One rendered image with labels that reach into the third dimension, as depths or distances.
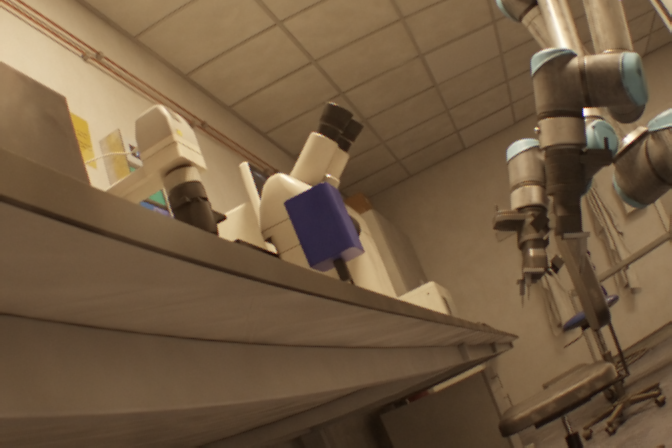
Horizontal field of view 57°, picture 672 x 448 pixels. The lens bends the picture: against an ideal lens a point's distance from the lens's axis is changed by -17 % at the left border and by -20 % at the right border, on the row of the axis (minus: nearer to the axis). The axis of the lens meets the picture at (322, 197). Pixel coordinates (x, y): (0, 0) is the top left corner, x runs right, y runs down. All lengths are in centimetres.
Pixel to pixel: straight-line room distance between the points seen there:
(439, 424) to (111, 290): 336
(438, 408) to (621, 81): 265
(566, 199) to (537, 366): 578
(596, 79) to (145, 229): 98
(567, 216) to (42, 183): 100
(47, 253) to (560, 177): 100
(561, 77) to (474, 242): 587
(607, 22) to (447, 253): 581
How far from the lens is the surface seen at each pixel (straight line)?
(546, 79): 117
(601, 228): 688
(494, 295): 691
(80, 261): 22
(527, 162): 157
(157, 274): 26
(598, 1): 135
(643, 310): 698
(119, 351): 31
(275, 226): 107
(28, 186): 18
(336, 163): 118
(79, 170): 104
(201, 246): 27
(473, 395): 356
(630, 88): 115
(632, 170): 182
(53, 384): 26
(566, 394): 204
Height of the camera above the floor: 66
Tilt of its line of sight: 18 degrees up
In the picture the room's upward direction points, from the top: 23 degrees counter-clockwise
